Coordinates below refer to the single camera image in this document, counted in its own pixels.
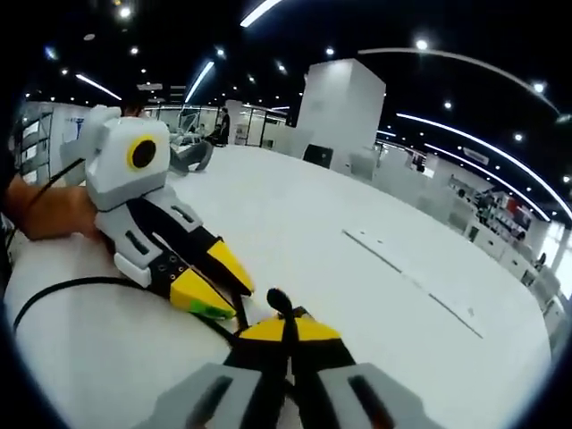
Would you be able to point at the grey headset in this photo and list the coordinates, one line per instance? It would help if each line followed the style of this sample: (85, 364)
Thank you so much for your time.
(196, 158)

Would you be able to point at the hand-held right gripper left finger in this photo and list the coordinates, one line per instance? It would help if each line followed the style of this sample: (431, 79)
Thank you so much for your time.
(223, 393)

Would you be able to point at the black monitor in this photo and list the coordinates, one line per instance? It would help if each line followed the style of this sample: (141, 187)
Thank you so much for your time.
(318, 155)

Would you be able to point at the white square pillar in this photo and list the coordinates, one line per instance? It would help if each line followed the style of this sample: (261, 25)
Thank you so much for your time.
(339, 107)

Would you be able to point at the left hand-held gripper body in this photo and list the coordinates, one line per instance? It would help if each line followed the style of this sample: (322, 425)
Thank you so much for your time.
(120, 179)

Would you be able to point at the person's left hand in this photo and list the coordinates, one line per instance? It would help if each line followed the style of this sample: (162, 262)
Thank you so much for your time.
(53, 212)

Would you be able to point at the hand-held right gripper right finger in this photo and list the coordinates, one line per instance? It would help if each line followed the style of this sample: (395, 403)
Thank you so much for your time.
(357, 397)

